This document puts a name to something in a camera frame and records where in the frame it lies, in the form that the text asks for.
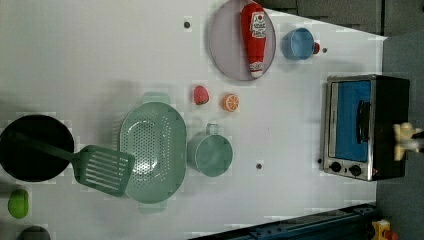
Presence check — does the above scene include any yellow orange clamp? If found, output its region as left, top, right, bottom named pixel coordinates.
left=371, top=219, right=399, bottom=240

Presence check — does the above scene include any red ketchup bottle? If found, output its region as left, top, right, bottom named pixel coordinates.
left=240, top=2, right=267, bottom=78

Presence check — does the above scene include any red toy apple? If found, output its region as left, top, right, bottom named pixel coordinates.
left=313, top=42, right=320, bottom=54

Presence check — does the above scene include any toy orange half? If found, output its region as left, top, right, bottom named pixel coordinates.
left=222, top=94, right=239, bottom=112

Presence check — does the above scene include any dark round cup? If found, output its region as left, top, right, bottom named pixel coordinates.
left=17, top=226, right=51, bottom=240

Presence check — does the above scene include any green mug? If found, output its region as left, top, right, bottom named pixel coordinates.
left=187, top=123, right=233, bottom=177

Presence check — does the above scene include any black frying pan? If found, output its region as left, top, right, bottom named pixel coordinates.
left=0, top=115, right=74, bottom=182

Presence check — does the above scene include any green toy fruit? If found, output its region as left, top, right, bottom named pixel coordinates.
left=8, top=189, right=29, bottom=219

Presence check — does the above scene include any green oval colander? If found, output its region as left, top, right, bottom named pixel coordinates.
left=119, top=92, right=187, bottom=214

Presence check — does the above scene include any toy strawberry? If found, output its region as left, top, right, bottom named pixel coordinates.
left=193, top=86, right=209, bottom=105

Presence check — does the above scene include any blue bowl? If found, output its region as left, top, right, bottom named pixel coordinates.
left=282, top=28, right=315, bottom=61

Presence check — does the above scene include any black toaster oven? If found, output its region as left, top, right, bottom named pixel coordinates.
left=322, top=75, right=410, bottom=181

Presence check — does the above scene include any green spatula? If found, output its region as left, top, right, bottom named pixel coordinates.
left=7, top=131, right=135, bottom=197

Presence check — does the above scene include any blue metal frame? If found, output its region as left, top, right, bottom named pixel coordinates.
left=191, top=204, right=380, bottom=240

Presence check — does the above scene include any peeled toy banana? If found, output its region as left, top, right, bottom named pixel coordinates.
left=393, top=122, right=423, bottom=161

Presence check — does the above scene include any grey round plate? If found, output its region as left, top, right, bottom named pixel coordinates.
left=209, top=0, right=276, bottom=81

